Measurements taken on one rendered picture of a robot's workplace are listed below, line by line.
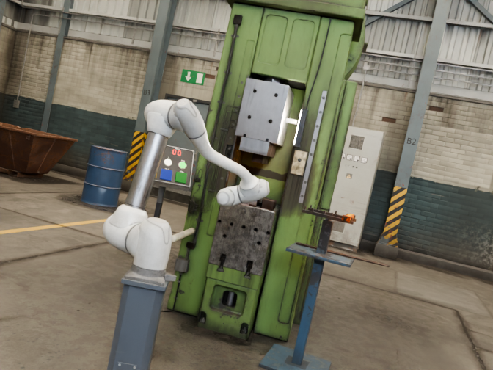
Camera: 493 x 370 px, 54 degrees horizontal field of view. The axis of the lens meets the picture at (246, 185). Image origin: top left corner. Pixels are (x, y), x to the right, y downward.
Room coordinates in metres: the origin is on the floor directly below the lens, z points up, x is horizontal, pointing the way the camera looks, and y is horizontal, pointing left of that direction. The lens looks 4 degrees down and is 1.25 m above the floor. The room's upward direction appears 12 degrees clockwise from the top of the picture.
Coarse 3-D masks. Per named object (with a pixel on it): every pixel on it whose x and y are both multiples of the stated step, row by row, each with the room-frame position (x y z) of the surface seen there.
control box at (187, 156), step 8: (168, 152) 3.30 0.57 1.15; (176, 152) 3.31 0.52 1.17; (184, 152) 3.34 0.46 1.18; (192, 152) 3.36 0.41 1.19; (176, 160) 3.29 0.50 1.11; (184, 160) 3.31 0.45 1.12; (192, 160) 3.33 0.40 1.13; (160, 168) 3.22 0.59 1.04; (168, 168) 3.24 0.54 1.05; (176, 168) 3.26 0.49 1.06; (184, 168) 3.28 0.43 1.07; (160, 184) 3.22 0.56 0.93; (168, 184) 3.22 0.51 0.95; (176, 184) 3.21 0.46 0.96; (184, 184) 3.23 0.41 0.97
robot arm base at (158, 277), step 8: (128, 272) 2.16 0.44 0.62; (136, 272) 2.14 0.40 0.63; (144, 272) 2.13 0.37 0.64; (152, 272) 2.14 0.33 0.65; (160, 272) 2.16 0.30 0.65; (136, 280) 2.12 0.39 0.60; (144, 280) 2.12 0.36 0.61; (152, 280) 2.13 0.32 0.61; (160, 280) 2.14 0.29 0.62; (168, 280) 2.20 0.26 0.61
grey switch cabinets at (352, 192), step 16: (352, 128) 8.37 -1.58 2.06; (352, 144) 8.34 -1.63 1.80; (368, 144) 8.28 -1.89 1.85; (352, 160) 8.33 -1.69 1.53; (368, 160) 8.26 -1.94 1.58; (352, 176) 8.32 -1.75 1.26; (368, 176) 8.24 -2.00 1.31; (336, 192) 8.37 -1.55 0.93; (352, 192) 8.30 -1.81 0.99; (368, 192) 8.23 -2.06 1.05; (336, 208) 8.36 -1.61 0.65; (352, 208) 8.28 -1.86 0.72; (336, 224) 8.33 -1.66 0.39; (336, 240) 8.33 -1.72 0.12; (352, 240) 8.25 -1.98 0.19
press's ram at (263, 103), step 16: (256, 80) 3.34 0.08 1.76; (256, 96) 3.34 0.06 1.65; (272, 96) 3.32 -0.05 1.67; (288, 96) 3.39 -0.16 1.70; (240, 112) 3.35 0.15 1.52; (256, 112) 3.33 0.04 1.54; (272, 112) 3.32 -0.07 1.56; (288, 112) 3.60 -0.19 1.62; (240, 128) 3.35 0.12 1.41; (256, 128) 3.33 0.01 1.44; (272, 128) 3.31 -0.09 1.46
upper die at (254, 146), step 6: (246, 138) 3.34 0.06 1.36; (240, 144) 3.34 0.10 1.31; (246, 144) 3.34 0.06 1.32; (252, 144) 3.33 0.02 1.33; (258, 144) 3.32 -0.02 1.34; (264, 144) 3.32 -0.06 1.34; (270, 144) 3.36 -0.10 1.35; (246, 150) 3.34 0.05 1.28; (252, 150) 3.33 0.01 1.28; (258, 150) 3.32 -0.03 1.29; (264, 150) 3.32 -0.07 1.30; (270, 150) 3.43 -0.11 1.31; (270, 156) 3.50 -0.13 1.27
